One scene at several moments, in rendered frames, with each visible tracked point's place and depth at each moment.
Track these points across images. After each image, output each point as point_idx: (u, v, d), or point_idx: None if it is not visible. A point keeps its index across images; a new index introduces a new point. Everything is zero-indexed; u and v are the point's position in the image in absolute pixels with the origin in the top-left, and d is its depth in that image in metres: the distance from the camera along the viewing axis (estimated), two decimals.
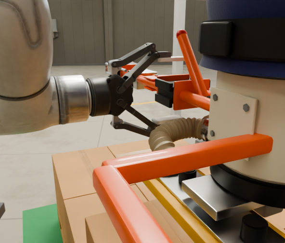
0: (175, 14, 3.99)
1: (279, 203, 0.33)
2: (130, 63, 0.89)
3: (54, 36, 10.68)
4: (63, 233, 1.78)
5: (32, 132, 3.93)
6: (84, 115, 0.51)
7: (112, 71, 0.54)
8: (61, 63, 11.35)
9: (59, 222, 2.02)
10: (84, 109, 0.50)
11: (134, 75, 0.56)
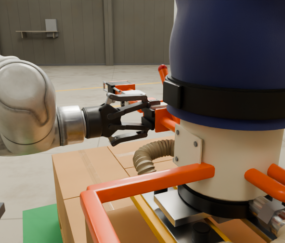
0: (175, 14, 3.99)
1: (222, 214, 0.45)
2: (124, 83, 1.01)
3: (54, 36, 10.68)
4: (63, 233, 1.78)
5: None
6: (80, 139, 0.63)
7: (107, 101, 0.66)
8: (61, 63, 11.35)
9: (59, 222, 2.02)
10: (79, 134, 0.62)
11: (125, 111, 0.68)
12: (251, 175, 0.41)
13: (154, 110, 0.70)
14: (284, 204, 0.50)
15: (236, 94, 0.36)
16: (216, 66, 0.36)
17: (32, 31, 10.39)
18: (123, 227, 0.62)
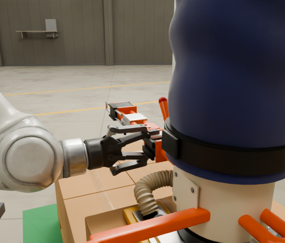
0: None
1: None
2: (126, 105, 1.03)
3: (54, 36, 10.68)
4: (63, 233, 1.78)
5: None
6: (83, 172, 0.66)
7: (109, 133, 0.69)
8: (61, 63, 11.35)
9: (59, 222, 2.02)
10: (82, 168, 0.65)
11: (126, 142, 0.71)
12: (244, 222, 0.44)
13: (155, 140, 0.72)
14: None
15: (229, 153, 0.38)
16: (212, 126, 0.39)
17: (32, 31, 10.39)
18: None
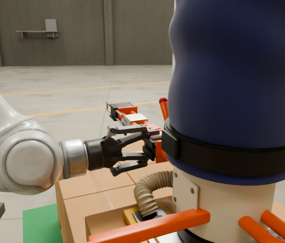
0: None
1: None
2: (126, 105, 1.03)
3: (54, 36, 10.68)
4: (63, 233, 1.78)
5: None
6: (83, 173, 0.66)
7: (109, 134, 0.69)
8: (61, 63, 11.35)
9: (59, 222, 2.02)
10: (82, 168, 0.65)
11: (126, 142, 0.71)
12: (244, 223, 0.43)
13: (155, 141, 0.72)
14: None
15: (229, 153, 0.38)
16: (212, 126, 0.39)
17: (32, 31, 10.39)
18: (123, 227, 0.63)
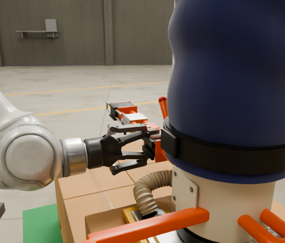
0: None
1: None
2: (126, 105, 1.03)
3: (54, 36, 10.68)
4: (63, 233, 1.78)
5: None
6: (83, 171, 0.65)
7: (109, 132, 0.69)
8: (61, 63, 11.35)
9: (59, 222, 2.02)
10: (82, 167, 0.64)
11: (126, 141, 0.71)
12: (243, 222, 0.43)
13: (155, 140, 0.72)
14: None
15: (228, 152, 0.38)
16: (211, 125, 0.39)
17: (32, 31, 10.39)
18: None
